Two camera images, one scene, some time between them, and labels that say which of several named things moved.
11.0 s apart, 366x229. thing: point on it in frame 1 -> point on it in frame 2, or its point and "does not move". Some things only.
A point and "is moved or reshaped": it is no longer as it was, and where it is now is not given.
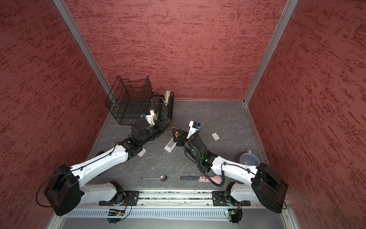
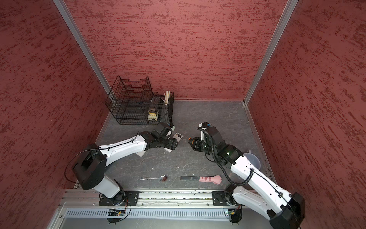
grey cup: [249, 158] does not move
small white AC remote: [142, 152] does not move
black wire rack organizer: [133, 103] does not move
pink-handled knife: [216, 179] does not move
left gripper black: [159, 123] -> [172, 143]
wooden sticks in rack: [167, 97] does not move
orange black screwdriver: [172, 127] is moved or reshaped
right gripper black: [183, 135] -> [196, 145]
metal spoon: [163, 178] does not move
